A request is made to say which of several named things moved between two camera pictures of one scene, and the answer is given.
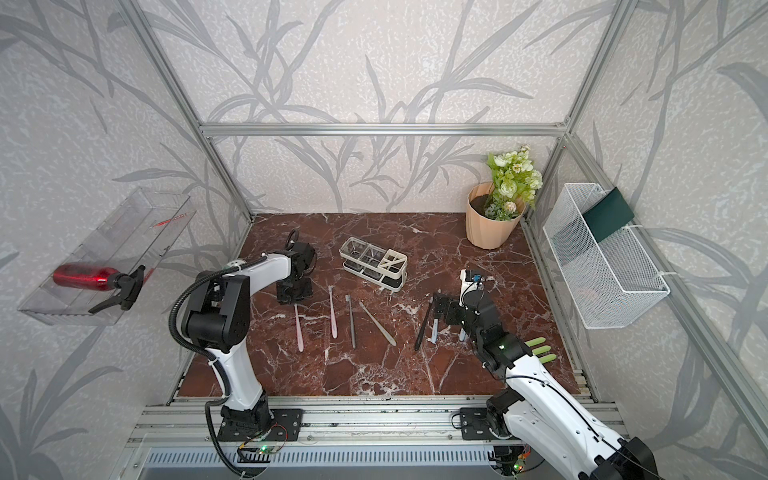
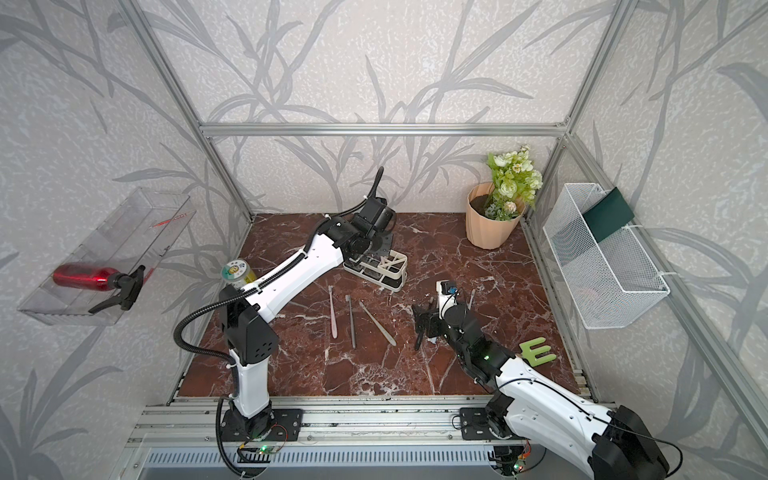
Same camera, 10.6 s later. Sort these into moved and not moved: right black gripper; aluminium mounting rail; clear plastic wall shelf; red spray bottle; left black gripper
Moved: right black gripper; left black gripper
Not moved: aluminium mounting rail; clear plastic wall shelf; red spray bottle
